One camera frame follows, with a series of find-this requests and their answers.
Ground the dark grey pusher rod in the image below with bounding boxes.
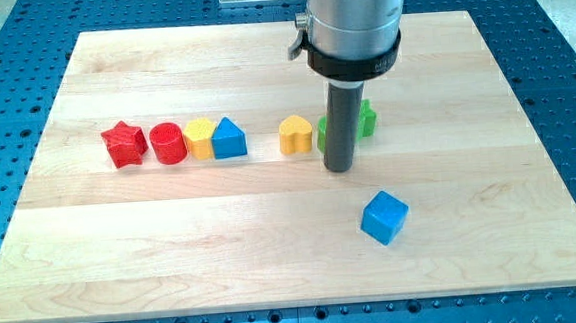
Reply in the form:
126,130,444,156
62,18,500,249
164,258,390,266
324,80,364,173

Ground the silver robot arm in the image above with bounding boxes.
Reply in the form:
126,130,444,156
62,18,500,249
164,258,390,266
287,0,404,173

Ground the green star block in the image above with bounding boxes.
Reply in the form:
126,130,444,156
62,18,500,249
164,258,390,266
357,100,377,139

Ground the red star block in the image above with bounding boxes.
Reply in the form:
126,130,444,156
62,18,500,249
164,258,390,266
101,121,149,169

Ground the green cylinder block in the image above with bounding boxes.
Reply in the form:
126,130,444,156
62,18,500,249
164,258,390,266
317,116,327,153

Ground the yellow heart block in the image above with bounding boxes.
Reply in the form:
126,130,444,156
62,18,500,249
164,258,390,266
278,115,313,155

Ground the blue cube block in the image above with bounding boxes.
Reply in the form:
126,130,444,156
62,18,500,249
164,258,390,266
360,191,409,246

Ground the blue triangle block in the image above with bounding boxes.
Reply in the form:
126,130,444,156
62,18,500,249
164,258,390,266
211,117,247,160

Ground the yellow hexagon block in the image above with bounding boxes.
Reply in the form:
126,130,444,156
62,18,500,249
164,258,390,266
183,117,216,160

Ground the wooden board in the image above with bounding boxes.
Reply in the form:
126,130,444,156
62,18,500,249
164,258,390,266
0,11,576,323

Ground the red cylinder block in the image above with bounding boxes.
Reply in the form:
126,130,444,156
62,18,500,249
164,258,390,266
149,122,187,165

